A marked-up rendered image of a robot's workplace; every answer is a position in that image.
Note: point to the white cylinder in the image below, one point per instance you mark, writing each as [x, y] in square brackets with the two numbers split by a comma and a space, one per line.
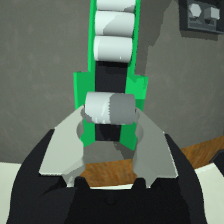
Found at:
[112, 23]
[110, 108]
[111, 48]
[116, 5]

